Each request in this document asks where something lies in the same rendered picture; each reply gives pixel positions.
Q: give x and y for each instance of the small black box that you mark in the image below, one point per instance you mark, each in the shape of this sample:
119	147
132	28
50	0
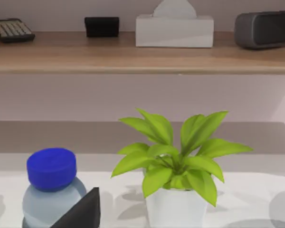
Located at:
101	26

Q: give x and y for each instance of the dark grey speaker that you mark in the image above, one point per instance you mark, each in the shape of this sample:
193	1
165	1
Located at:
263	29

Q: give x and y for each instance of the wooden shelf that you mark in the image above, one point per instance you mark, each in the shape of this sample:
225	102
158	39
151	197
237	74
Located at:
133	57

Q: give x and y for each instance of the blue capped clear bottle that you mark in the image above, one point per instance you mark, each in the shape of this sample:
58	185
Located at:
50	171

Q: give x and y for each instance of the black calculator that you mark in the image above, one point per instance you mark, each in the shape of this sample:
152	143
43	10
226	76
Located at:
12	30

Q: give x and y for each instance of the green plant in white pot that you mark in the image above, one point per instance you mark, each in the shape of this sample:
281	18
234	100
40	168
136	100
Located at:
178	166

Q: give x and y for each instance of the white tissue box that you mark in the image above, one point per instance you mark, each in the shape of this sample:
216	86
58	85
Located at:
174	29

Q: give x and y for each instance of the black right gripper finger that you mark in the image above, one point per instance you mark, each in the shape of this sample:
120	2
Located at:
84	211

